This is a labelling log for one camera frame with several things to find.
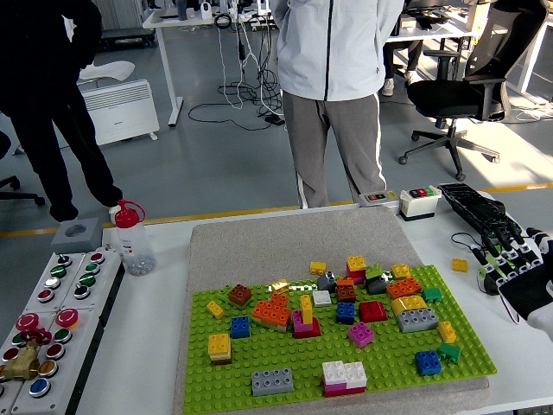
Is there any clear bottle red cap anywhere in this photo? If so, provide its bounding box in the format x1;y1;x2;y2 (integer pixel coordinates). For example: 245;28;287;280
113;198;157;278

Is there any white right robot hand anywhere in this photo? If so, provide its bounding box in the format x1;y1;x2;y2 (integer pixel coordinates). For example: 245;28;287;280
473;222;553;342

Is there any white red green button box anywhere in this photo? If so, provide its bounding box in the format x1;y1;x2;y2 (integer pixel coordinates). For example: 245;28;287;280
398;187;442;222

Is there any white panel heater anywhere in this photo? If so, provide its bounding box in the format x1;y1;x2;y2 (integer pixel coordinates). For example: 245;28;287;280
79;78;161;147

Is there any black keyboard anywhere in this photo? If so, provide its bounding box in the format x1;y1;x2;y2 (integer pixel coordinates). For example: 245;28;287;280
437;182;522;239

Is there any black chair base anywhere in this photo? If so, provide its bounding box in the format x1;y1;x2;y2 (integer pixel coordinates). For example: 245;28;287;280
0;129;47;208

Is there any white emergency stop box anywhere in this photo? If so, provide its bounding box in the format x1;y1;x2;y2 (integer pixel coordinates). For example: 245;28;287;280
0;302;107;415

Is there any person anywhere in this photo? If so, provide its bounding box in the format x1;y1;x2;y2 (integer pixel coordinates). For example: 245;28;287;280
0;0;126;224
380;38;423;97
270;0;407;210

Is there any dark grey brick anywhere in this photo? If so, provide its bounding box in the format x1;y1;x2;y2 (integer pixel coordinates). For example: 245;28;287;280
366;276;389;296

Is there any black office chair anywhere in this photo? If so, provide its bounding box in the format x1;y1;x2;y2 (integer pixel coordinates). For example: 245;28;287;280
397;0;550;182

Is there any yellow curved brick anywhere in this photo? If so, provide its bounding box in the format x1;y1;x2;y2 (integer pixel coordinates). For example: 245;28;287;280
391;295;429;316

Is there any grey two-button switch box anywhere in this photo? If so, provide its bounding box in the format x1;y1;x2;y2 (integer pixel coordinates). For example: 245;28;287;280
358;190;400;209

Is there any red base brick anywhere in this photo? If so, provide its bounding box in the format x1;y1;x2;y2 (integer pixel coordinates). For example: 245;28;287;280
294;317;322;340

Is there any green studded baseplate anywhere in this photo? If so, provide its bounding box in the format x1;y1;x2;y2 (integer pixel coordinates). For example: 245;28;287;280
183;264;498;415

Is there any red curved brick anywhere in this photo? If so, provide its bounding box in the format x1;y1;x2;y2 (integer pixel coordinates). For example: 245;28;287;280
359;300;389;324

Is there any black cable tangle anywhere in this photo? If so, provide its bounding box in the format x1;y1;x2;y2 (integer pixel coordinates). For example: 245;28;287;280
188;12;286;131

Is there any blue four-stud brick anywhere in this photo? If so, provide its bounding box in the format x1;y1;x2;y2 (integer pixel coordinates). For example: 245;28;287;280
335;301;357;326
415;349;443;377
230;316;251;340

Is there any black plug with cord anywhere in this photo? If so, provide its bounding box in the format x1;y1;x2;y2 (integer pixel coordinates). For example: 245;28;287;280
450;232;489;254

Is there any magenta four-stud brick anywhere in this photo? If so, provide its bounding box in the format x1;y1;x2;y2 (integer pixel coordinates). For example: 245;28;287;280
347;321;376;349

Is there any grey block round recess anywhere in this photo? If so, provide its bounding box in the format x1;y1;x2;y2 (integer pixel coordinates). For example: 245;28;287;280
50;217;105;254

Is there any grey fabric mat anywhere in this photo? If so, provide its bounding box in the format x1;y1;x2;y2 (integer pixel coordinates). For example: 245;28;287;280
174;208;497;415

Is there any white desk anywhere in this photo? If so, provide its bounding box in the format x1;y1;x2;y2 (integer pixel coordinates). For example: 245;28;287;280
142;6;289;128
382;16;483;47
516;16;553;107

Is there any grey sloped brick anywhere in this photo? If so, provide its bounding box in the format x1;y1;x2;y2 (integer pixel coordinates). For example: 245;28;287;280
317;271;338;293

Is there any red white wire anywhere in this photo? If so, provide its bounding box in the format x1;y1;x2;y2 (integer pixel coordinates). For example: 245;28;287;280
500;293;522;324

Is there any small black module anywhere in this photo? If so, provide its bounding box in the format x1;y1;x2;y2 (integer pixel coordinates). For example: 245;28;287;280
482;271;502;296

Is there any orange eight-stud brick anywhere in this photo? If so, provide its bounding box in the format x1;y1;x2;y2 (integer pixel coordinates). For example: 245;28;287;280
385;277;423;301
251;300;292;333

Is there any white selector switch box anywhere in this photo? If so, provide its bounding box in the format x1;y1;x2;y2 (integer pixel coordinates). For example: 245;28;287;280
26;248;124;312

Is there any black flat dolly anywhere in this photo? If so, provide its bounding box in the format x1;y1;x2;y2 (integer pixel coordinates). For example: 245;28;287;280
99;28;157;51

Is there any brass valve red handle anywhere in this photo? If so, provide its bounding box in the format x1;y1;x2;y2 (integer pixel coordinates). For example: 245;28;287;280
0;326;54;382

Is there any white plastic chair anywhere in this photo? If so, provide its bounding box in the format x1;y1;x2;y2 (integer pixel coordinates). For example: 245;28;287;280
78;60;137;87

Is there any grey eight-stud brick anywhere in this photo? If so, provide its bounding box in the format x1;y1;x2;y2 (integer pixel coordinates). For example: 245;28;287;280
397;308;440;334
251;367;296;398

